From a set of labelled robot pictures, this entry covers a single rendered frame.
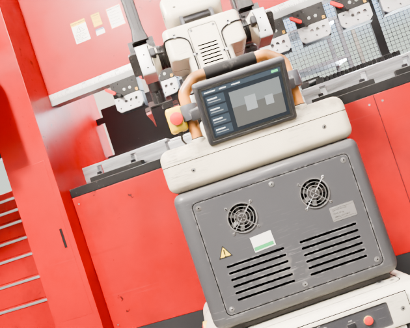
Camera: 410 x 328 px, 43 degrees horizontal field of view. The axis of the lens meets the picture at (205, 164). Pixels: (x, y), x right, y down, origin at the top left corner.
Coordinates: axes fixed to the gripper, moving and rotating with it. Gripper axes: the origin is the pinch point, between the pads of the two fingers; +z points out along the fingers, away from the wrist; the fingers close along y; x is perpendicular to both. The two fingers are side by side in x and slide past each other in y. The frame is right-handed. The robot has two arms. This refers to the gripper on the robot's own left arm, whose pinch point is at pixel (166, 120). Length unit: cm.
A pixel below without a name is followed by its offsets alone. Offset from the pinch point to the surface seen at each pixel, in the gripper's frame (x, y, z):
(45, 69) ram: -76, 53, -22
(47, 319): -41, 102, 108
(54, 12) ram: -85, 39, -48
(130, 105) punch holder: -52, 15, 4
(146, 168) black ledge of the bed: -26.6, 16.7, 29.9
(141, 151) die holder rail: -42, 17, 27
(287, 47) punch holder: -32, -68, -5
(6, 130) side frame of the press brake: -50, 78, -4
